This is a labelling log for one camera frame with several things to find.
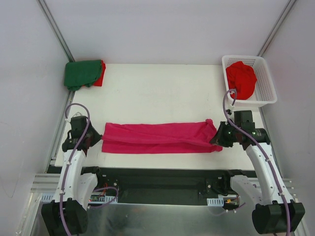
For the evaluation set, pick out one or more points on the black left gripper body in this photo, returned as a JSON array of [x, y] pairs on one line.
[[92, 137]]

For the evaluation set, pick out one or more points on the folded green t shirt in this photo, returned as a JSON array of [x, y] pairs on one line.
[[82, 73]]

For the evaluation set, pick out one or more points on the left white cable duct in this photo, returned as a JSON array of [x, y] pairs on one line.
[[47, 197]]

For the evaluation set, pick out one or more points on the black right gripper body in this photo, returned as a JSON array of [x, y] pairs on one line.
[[222, 136]]

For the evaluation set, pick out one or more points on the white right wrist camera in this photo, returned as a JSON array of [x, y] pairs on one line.
[[229, 112]]

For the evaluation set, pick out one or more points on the white plastic laundry basket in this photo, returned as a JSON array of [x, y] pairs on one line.
[[264, 92]]

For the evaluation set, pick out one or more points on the red t shirt in basket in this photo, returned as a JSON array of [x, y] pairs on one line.
[[242, 78]]

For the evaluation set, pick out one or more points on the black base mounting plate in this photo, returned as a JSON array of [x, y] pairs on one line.
[[165, 186]]

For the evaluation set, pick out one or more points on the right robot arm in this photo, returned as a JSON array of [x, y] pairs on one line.
[[274, 210]]

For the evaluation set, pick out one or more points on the right white cable duct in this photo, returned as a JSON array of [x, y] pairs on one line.
[[220, 201]]

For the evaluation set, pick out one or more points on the white cable duct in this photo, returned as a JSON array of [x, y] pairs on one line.
[[47, 197], [220, 201]]

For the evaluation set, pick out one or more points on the pink t shirt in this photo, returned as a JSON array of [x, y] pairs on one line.
[[167, 138]]

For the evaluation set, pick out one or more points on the left aluminium corner post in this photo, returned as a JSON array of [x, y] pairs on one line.
[[56, 30]]

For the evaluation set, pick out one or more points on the folded red t shirt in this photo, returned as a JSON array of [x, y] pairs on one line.
[[99, 81]]

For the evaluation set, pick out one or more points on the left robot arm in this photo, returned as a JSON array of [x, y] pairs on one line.
[[66, 214]]

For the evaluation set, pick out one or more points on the right aluminium corner post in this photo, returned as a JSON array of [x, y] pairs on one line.
[[277, 26]]

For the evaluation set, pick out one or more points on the aluminium corner post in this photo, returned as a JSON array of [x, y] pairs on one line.
[[56, 30], [277, 26]]

